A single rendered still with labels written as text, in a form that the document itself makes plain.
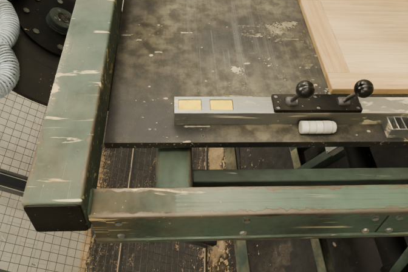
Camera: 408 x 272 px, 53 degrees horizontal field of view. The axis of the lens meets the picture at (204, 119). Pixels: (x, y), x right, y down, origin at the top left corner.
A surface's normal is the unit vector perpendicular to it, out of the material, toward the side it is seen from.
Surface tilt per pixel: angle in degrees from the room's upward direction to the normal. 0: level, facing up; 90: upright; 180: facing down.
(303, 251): 0
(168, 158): 54
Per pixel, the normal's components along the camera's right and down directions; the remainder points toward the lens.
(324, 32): 0.05, -0.65
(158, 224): 0.05, 0.76
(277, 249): -0.78, -0.38
